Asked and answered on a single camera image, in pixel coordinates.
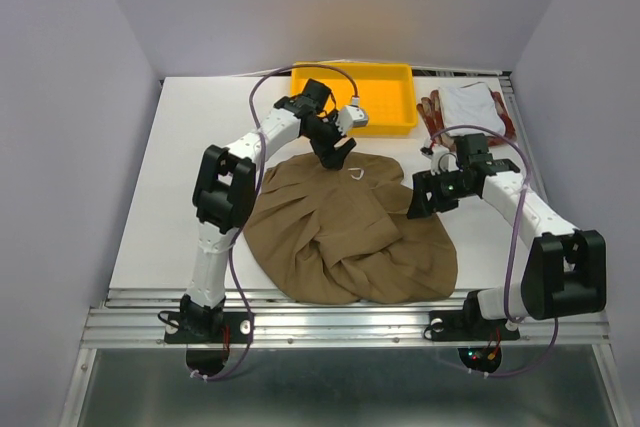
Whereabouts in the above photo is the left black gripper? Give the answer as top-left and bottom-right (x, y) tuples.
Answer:
(303, 110), (355, 171)

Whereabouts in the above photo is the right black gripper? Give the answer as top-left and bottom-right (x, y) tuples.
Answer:
(404, 166), (475, 218)

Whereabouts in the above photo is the brown skirt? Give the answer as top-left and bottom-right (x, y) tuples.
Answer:
(244, 152), (458, 305)

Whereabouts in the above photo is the red plaid skirt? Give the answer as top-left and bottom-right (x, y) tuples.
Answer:
(416, 87), (516, 140)

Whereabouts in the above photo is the white skirt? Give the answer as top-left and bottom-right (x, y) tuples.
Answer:
(437, 82), (506, 135)

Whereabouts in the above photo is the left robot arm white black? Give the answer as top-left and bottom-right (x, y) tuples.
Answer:
(158, 80), (368, 344)

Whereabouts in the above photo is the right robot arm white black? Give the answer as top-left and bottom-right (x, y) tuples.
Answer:
(407, 133), (607, 341)

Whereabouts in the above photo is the yellow plastic tray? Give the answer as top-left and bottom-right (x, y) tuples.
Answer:
(290, 62), (418, 137)

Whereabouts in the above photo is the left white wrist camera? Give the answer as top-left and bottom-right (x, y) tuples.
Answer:
(335, 105), (369, 136)

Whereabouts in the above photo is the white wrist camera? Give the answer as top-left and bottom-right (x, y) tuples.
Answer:
(420, 144), (457, 175)
(335, 105), (369, 136)

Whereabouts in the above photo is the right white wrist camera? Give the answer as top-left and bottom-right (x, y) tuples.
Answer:
(420, 144), (457, 175)

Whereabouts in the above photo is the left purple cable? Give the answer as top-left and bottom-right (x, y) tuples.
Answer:
(189, 62), (362, 382)

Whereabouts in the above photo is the purple cable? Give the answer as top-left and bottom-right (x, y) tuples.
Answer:
(189, 62), (362, 382)
(422, 124), (560, 379)

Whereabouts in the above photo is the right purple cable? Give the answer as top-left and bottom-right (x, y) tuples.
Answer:
(422, 124), (560, 379)

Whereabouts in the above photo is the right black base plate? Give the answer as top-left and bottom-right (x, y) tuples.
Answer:
(422, 310), (520, 342)

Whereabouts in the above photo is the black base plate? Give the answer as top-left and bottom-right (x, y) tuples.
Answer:
(422, 310), (520, 342)
(163, 311), (250, 345)

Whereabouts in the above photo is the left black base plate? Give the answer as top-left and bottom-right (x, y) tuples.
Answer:
(163, 311), (250, 345)

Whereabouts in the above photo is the aluminium frame rail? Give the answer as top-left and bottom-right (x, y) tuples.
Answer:
(79, 289), (614, 348)

